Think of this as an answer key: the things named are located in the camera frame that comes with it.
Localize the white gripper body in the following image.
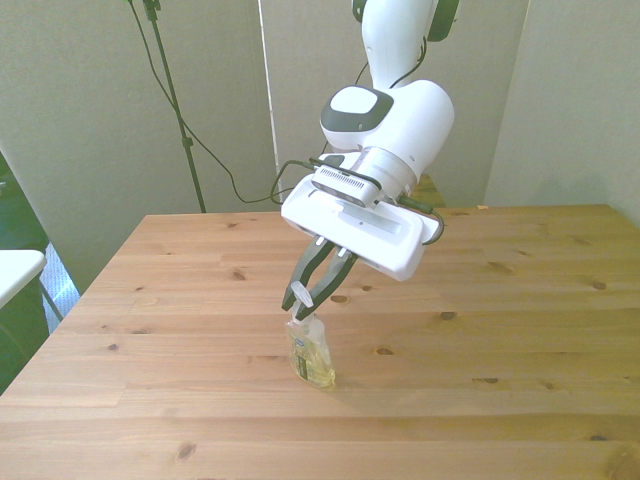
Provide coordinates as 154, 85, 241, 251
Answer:
279, 177, 445, 282

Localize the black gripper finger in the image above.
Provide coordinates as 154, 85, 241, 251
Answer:
293, 247, 360, 323
280, 234, 334, 314

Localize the clear sanitizer pump bottle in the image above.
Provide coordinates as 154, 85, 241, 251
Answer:
283, 280, 337, 389

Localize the white side table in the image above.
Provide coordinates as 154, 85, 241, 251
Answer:
0, 248, 65, 324

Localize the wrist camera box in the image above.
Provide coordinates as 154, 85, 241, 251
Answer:
310, 163, 384, 207

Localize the black stand cable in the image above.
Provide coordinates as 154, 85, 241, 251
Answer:
124, 0, 281, 205

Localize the thin black camera stand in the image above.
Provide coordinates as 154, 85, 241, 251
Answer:
142, 0, 208, 214

